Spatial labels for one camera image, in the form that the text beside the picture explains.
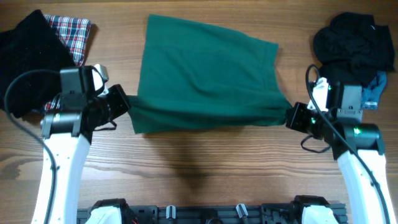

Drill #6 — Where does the green cloth garment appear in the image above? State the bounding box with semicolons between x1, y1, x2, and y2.
129;14;291;134

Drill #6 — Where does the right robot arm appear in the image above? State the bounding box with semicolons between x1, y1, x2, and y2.
286;81;397;223

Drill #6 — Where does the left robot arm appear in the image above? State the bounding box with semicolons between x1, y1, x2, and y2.
32;64;130;223

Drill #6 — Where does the blue denim garment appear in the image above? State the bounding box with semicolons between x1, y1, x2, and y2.
361;71;387;110

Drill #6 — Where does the red plaid shirt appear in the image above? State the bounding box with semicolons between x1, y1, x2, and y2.
32;14;92;114

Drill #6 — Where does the black crumpled garment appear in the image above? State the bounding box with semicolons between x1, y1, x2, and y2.
313;12;395;87

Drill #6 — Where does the black folded garment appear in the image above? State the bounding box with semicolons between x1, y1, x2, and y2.
1;10;75;118

